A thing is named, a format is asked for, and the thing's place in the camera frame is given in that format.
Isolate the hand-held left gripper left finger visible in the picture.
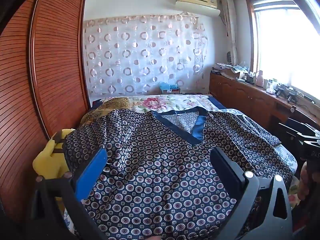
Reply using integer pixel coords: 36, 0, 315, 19
31, 147, 108, 240

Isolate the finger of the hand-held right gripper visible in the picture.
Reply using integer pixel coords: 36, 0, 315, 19
278, 122, 304, 137

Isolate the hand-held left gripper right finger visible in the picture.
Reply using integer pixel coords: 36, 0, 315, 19
211, 147, 293, 240

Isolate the navy circle-patterned pajama top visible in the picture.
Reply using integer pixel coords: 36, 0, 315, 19
62, 106, 294, 240

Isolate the person's right hand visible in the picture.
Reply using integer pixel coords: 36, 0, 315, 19
297, 164, 320, 202

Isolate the blue floral quilt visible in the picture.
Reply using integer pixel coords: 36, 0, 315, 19
225, 109, 299, 180

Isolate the yellow plush toy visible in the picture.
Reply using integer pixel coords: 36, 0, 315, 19
33, 129, 75, 200

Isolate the white thermos jug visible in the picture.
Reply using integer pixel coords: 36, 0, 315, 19
255, 70, 265, 87

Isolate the wooden sideboard cabinet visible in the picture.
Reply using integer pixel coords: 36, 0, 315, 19
209, 72, 320, 135

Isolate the olive patterned pillow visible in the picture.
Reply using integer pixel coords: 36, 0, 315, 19
80, 97, 133, 125

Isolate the wooden-framed window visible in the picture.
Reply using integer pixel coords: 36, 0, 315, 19
246, 0, 320, 105

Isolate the pile of papers and boxes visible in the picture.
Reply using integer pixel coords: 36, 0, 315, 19
212, 62, 250, 80

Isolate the cream floral bedsheet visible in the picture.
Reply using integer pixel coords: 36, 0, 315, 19
99, 94, 213, 120

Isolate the blue tissue box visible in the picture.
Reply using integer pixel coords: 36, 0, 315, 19
159, 81, 181, 95

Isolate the wooden louvered wardrobe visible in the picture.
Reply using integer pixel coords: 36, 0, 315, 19
0, 0, 92, 230

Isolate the beige window curtain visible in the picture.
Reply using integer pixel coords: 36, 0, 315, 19
221, 0, 238, 64

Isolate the sheer circle-patterned curtain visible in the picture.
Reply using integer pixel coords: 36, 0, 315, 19
83, 14, 209, 96

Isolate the cream wall air conditioner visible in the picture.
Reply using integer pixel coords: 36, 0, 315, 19
175, 0, 221, 18

